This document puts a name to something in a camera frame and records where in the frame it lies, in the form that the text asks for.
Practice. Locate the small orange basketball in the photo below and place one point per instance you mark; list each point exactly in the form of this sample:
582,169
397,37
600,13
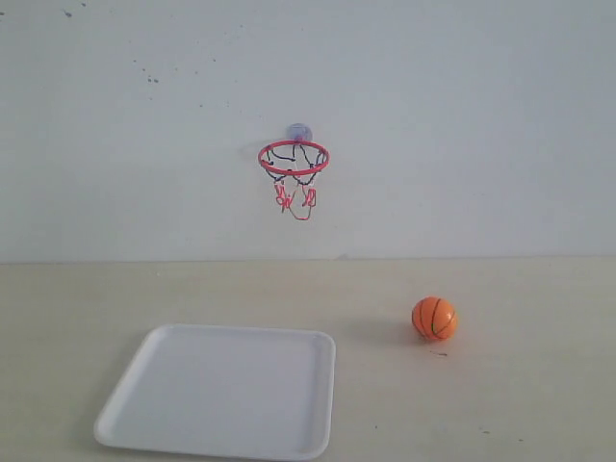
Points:
434,318

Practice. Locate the white plastic tray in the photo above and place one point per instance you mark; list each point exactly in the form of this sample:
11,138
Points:
222,391

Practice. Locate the clear suction cup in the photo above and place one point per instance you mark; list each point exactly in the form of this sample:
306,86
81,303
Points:
299,132

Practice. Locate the red mini basketball hoop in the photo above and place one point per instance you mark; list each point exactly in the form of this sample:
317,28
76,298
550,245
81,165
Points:
294,166

